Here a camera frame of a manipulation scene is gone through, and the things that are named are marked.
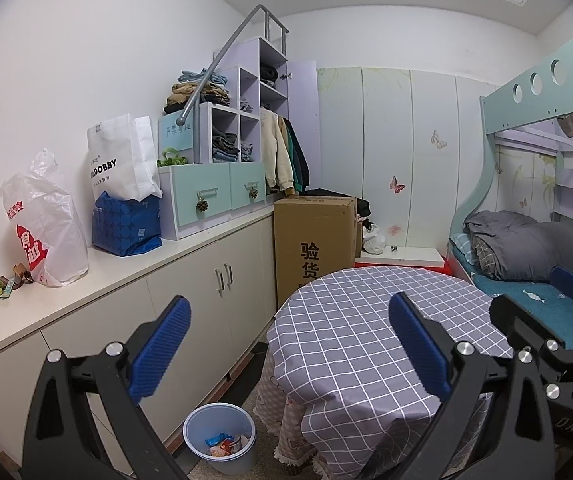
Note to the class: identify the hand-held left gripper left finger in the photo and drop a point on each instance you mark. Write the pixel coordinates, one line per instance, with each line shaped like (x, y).
(161, 347)

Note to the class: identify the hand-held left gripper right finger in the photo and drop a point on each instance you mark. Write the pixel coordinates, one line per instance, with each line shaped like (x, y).
(419, 350)

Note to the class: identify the blue plastic trash bin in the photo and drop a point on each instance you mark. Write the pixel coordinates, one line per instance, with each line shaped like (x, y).
(201, 430)

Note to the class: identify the pile of snack wrappers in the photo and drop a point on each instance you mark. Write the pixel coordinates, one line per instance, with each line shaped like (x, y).
(226, 446)

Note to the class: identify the teal candy print bedsheet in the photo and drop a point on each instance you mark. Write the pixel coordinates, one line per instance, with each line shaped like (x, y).
(506, 287)

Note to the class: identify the grey quilt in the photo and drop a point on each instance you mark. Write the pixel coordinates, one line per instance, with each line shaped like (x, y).
(526, 245)

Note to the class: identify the long white low cabinet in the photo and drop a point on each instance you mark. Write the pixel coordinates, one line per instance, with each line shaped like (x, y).
(176, 280)

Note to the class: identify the grey checked tablecloth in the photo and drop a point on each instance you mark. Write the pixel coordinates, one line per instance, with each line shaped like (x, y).
(346, 340)

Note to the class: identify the red plastic crate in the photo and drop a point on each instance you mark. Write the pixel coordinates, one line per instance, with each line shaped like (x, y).
(445, 270)

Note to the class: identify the blue plaid pillow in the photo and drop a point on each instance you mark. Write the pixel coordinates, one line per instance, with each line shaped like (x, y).
(461, 248)

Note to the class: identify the white flat board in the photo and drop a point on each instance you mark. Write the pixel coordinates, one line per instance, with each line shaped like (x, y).
(416, 256)

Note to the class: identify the small white plastic bag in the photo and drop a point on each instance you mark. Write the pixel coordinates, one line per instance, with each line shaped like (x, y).
(374, 242)

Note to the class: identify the pink checked bear print quilt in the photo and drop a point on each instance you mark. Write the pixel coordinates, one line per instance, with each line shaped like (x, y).
(271, 400)

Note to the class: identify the blue patterned bag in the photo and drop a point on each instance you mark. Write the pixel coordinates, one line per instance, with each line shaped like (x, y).
(126, 225)

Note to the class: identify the pinecone drawer ornament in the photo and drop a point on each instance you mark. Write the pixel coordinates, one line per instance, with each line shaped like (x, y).
(253, 192)
(203, 205)

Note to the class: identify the black clothing heap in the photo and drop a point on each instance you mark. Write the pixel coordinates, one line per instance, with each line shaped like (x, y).
(362, 207)

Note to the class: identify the teal two-drawer unit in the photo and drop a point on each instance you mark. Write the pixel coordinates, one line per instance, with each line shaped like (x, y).
(186, 195)

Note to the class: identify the large cardboard box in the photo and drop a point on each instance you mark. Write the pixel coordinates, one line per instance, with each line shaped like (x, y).
(316, 230)

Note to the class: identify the pink butterfly sticker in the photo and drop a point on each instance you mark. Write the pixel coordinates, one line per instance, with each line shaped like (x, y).
(397, 185)

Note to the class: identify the small colourful ornaments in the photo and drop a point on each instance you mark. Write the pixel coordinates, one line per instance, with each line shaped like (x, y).
(1, 290)

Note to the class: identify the white plastic bag red print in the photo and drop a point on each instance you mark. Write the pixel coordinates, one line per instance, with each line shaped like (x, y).
(41, 220)

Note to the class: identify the teal bunk bed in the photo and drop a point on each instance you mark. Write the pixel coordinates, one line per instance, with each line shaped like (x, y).
(541, 110)

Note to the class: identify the green artificial plant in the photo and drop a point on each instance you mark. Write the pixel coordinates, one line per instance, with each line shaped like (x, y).
(171, 161)

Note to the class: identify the white paper shopping bag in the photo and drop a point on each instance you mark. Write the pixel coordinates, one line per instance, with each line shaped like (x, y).
(116, 160)

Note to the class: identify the beige butterfly sticker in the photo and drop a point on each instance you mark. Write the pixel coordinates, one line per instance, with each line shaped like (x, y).
(438, 140)

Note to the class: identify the dark folded clothes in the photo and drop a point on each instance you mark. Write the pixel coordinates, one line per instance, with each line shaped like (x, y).
(224, 146)

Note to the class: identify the black hanging jacket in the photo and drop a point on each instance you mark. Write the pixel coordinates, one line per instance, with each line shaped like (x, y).
(304, 167)

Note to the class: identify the beige hanging jacket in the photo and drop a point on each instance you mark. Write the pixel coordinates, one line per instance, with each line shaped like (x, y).
(274, 155)

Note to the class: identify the pale green wardrobe doors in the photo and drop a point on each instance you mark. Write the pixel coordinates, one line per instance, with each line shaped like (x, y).
(381, 125)

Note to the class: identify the green hanging jacket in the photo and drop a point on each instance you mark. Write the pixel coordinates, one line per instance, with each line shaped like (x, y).
(293, 150)

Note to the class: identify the grey metal handrail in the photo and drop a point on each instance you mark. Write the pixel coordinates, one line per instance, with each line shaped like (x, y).
(192, 104)

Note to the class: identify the grey folded garment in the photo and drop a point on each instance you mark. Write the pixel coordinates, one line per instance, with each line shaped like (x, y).
(244, 106)

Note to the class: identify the stack of folded clothes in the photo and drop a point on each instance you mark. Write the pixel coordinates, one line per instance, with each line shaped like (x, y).
(201, 92)

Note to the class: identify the purple stepped cube shelf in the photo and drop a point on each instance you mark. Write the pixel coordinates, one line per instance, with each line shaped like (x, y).
(301, 110)

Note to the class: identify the black folded clothes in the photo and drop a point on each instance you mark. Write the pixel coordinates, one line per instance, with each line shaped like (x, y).
(269, 75)

